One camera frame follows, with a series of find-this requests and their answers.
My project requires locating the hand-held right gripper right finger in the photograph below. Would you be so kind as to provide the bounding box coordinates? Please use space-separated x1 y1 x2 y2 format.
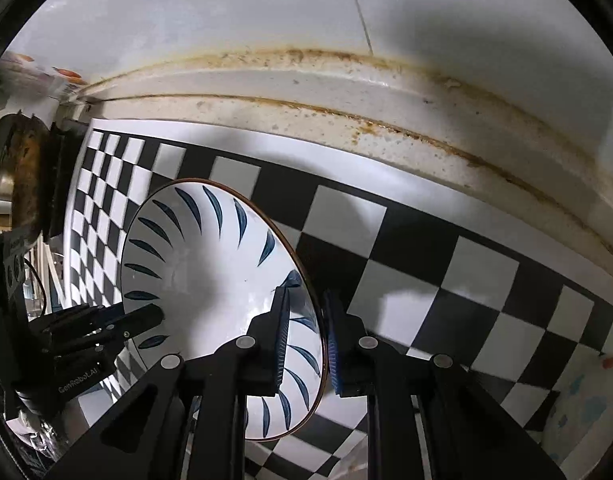
322 290 567 480

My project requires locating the colourful wall sticker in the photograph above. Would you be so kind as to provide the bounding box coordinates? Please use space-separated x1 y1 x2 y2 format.
0 51 90 103

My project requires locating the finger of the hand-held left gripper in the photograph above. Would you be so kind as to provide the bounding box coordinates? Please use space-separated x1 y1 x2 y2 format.
29 304 166 340
44 332 137 362

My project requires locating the steel steamer pot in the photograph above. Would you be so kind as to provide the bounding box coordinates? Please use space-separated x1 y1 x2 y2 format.
0 112 42 203

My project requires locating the white plate blue leaf pattern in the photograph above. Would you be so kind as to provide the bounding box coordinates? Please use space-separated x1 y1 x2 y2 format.
120 179 328 442

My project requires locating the black cable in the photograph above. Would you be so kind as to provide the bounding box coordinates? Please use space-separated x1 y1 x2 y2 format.
24 255 48 314

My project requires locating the black white checkered mat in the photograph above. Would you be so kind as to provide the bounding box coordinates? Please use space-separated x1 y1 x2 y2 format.
61 119 613 480

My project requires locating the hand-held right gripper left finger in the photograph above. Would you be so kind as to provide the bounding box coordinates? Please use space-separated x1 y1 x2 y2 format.
45 286 293 480

